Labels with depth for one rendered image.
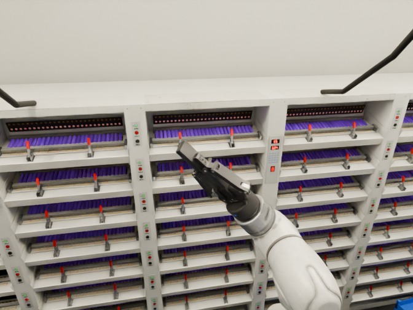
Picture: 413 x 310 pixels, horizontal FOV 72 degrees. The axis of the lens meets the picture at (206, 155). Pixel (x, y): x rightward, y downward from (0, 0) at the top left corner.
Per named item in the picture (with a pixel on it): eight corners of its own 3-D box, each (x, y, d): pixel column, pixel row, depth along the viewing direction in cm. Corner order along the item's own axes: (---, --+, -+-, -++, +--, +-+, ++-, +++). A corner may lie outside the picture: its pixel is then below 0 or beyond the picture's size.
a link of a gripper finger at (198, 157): (208, 173, 63) (217, 171, 61) (192, 158, 60) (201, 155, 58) (210, 167, 63) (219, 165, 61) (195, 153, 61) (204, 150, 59)
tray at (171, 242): (257, 237, 177) (259, 229, 170) (157, 250, 167) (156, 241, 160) (247, 211, 191) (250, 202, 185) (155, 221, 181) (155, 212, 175)
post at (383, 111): (346, 317, 224) (411, 92, 153) (335, 319, 223) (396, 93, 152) (331, 296, 242) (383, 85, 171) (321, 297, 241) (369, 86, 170)
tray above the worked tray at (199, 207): (259, 212, 169) (263, 197, 160) (155, 223, 159) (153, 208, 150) (249, 186, 184) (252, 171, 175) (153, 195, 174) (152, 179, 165)
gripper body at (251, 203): (238, 196, 75) (216, 175, 71) (264, 193, 69) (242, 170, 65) (229, 221, 71) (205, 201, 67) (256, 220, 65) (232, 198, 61)
